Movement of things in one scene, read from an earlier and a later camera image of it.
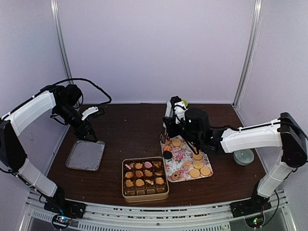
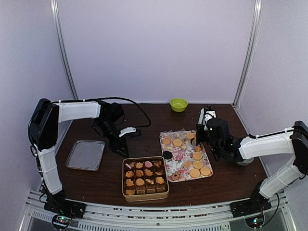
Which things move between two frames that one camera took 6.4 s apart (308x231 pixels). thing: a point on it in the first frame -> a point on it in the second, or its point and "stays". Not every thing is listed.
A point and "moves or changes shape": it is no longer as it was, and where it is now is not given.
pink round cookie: x=147 y=164 stays
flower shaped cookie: x=138 y=165 stays
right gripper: x=170 y=125 -> x=199 y=137
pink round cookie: x=127 y=166 stays
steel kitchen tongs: x=164 y=135 moves or changes shape
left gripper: x=84 y=131 -> x=116 y=145
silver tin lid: x=85 y=155 stays
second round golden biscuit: x=205 y=171 stays
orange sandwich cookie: x=138 y=173 stays
